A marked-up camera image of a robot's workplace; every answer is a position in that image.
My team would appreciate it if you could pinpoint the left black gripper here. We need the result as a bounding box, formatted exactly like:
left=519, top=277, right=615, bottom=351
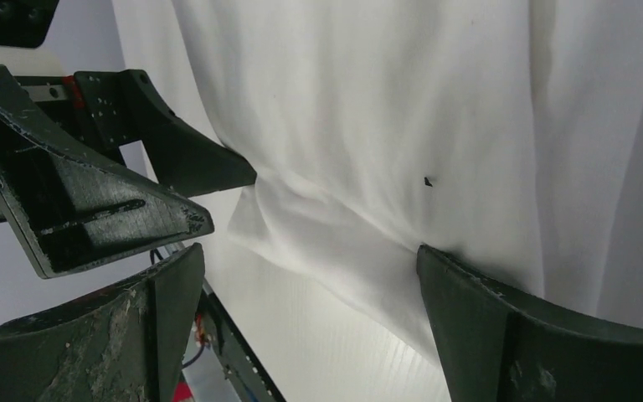
left=0, top=64, right=214, bottom=279

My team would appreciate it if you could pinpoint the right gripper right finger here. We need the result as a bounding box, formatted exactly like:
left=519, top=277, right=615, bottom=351
left=416, top=245, right=643, bottom=401

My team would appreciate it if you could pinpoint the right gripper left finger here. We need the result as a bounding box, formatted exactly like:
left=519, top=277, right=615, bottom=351
left=0, top=244, right=204, bottom=401

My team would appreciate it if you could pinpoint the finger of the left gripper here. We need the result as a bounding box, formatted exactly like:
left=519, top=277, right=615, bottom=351
left=73, top=70, right=257, bottom=198

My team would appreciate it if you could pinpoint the white t shirt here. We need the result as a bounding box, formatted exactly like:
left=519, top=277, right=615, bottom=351
left=111, top=0, right=643, bottom=368

